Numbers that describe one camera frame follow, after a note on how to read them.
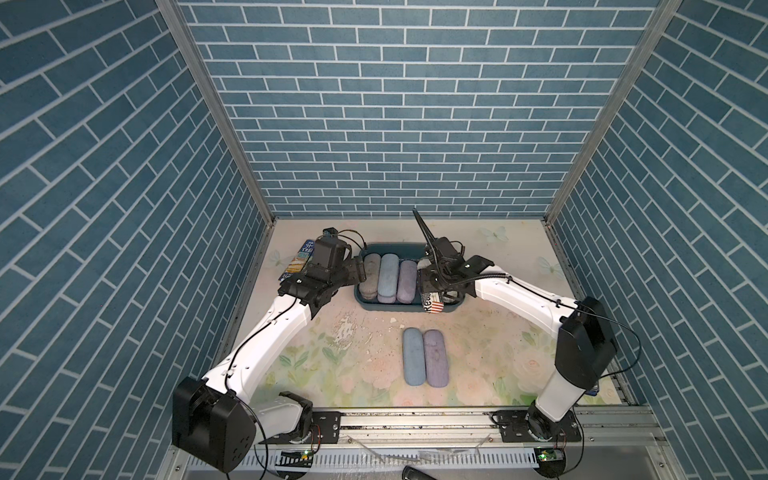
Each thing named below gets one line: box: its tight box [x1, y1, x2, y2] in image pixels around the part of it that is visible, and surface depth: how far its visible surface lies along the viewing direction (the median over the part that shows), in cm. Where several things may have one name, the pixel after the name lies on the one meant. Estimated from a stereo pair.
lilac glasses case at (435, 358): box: [423, 329, 449, 388], surface depth 84 cm
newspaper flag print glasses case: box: [422, 292, 445, 314], surface depth 84 cm
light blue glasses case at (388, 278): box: [377, 253, 400, 304], surface depth 96 cm
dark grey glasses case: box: [359, 253, 381, 300], surface depth 97 cm
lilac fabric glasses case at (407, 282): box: [397, 260, 417, 304], surface depth 98 cm
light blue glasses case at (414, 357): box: [402, 327, 426, 386], surface depth 85 cm
